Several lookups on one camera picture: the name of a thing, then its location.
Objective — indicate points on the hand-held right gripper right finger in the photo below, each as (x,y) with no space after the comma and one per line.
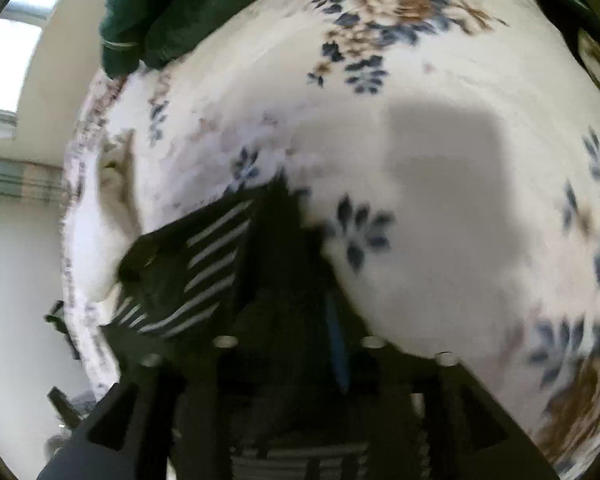
(339,350)

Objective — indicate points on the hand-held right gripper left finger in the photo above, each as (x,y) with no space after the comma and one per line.
(205,385)

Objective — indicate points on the dark striped sweater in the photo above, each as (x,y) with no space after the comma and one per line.
(205,265)

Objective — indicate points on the floral blanket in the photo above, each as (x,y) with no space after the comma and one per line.
(430,160)

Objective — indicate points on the teal striped curtain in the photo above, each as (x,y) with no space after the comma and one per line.
(15,180)

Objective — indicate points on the teal folded quilt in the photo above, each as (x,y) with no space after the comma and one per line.
(195,5)

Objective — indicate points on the window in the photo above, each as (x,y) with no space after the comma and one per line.
(15,35)

